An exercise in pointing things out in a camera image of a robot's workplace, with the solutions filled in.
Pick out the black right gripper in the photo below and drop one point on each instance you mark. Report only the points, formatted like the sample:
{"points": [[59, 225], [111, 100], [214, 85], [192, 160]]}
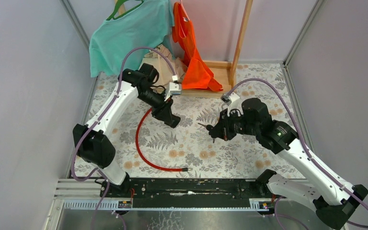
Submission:
{"points": [[223, 128]]}

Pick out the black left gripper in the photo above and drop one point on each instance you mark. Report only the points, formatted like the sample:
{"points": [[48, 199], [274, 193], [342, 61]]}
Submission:
{"points": [[163, 110]]}

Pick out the red cable lock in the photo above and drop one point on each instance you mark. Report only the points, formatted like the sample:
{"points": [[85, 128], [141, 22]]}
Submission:
{"points": [[185, 169]]}

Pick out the black headed key bunch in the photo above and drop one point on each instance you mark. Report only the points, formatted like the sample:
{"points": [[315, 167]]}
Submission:
{"points": [[204, 126]]}

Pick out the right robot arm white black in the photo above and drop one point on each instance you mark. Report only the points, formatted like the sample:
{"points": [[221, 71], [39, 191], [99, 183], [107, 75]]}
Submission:
{"points": [[332, 198]]}

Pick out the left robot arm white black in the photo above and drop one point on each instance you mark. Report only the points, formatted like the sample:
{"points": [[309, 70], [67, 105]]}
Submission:
{"points": [[91, 139]]}

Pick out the floral table mat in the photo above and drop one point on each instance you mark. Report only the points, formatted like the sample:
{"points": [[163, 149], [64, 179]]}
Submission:
{"points": [[189, 145]]}

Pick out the orange garment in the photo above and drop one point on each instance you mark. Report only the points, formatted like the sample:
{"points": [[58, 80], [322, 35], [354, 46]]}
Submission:
{"points": [[198, 75]]}

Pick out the beige cloth bag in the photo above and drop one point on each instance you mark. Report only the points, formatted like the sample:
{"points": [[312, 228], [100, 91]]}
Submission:
{"points": [[164, 70]]}

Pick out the wooden clothes rack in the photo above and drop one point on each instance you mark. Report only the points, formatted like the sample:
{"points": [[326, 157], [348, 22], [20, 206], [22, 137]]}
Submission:
{"points": [[224, 72]]}

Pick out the teal t-shirt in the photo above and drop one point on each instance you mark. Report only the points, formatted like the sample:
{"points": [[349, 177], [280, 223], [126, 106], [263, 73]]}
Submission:
{"points": [[120, 43]]}

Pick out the green clothes hanger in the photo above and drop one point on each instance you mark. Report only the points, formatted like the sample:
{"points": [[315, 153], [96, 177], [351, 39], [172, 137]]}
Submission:
{"points": [[120, 10]]}

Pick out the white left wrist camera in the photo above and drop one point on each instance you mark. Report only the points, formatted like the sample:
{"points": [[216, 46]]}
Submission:
{"points": [[173, 88]]}

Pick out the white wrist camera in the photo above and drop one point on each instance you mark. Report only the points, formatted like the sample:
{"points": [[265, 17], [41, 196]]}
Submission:
{"points": [[232, 101], [173, 88]]}

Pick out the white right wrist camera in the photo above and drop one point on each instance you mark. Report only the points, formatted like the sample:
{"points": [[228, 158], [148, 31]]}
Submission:
{"points": [[232, 101]]}

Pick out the aluminium frame rail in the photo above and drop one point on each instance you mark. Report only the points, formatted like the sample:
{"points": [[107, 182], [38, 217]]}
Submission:
{"points": [[86, 194]]}

